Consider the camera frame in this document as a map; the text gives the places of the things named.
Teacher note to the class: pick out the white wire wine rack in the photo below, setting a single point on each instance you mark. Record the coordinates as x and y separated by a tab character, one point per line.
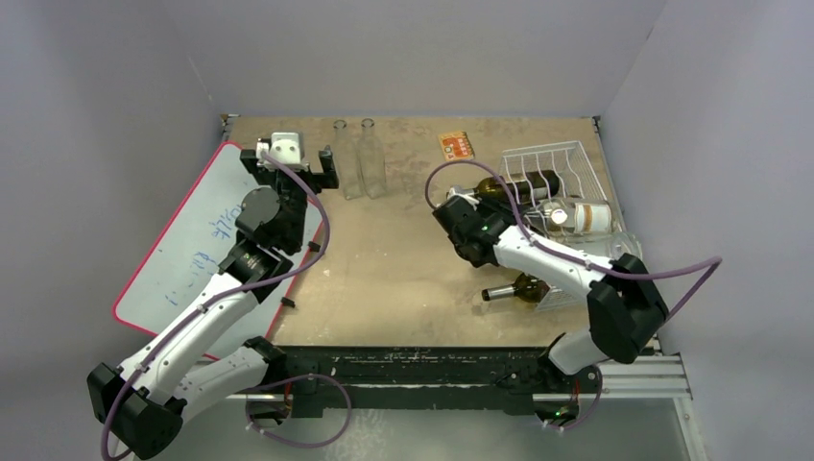
570	162

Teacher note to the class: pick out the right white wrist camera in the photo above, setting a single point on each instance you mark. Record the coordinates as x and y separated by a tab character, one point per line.
468	194

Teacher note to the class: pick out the large clear glass bottle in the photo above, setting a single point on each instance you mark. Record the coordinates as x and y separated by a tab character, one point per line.
611	245

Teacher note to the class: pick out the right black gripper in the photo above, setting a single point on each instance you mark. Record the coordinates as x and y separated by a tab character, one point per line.
451	212

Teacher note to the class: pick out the olive bottle silver cap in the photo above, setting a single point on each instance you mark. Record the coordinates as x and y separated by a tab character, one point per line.
526	288

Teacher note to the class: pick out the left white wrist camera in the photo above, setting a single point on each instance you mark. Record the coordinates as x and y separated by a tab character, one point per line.
283	147

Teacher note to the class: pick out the green bottle silver cap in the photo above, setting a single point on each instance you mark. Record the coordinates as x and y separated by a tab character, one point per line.
524	188

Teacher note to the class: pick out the black table front rail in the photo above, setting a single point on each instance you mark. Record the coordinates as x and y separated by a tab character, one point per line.
512	380

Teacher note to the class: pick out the clear square glass bottle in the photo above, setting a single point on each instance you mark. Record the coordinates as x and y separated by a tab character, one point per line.
346	161

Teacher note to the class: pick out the aluminium frame rail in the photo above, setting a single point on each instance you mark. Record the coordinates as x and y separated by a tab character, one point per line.
640	411

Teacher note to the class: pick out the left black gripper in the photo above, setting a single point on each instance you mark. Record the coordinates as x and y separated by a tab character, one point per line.
325	180

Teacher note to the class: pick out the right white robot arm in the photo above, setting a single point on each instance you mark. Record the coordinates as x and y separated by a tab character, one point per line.
624	307

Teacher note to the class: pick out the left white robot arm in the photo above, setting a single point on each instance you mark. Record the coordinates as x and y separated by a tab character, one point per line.
144	401

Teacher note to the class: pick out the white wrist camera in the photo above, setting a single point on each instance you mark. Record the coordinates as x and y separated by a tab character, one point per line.
283	147
468	194

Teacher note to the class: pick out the clear round labelled bottle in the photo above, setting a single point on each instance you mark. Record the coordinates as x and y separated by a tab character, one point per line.
576	216

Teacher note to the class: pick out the red-edged whiteboard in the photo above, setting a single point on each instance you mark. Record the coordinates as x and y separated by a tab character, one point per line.
186	255

